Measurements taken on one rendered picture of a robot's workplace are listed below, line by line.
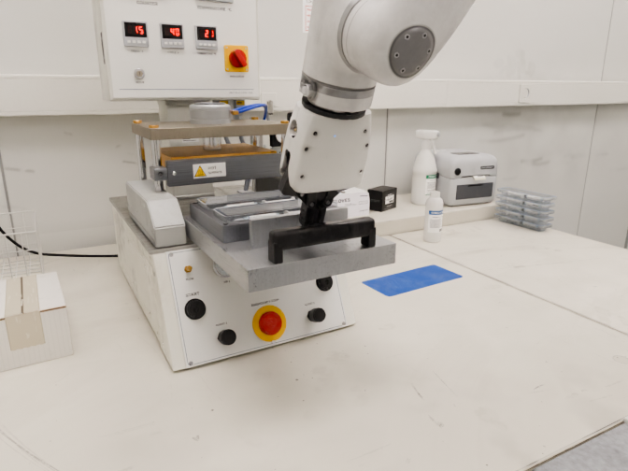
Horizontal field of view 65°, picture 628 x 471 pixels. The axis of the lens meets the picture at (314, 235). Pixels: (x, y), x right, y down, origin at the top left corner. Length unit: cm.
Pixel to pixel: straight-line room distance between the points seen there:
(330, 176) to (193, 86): 60
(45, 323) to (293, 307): 40
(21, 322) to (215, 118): 48
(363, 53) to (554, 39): 200
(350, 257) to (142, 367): 39
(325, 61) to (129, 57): 64
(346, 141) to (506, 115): 170
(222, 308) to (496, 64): 164
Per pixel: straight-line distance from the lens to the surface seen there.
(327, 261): 63
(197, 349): 82
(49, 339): 92
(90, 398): 81
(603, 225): 298
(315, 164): 58
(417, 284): 115
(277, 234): 59
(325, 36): 53
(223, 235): 69
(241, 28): 118
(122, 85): 111
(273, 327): 85
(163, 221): 82
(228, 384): 78
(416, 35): 47
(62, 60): 149
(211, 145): 100
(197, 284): 83
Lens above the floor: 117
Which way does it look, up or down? 16 degrees down
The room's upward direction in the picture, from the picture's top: straight up
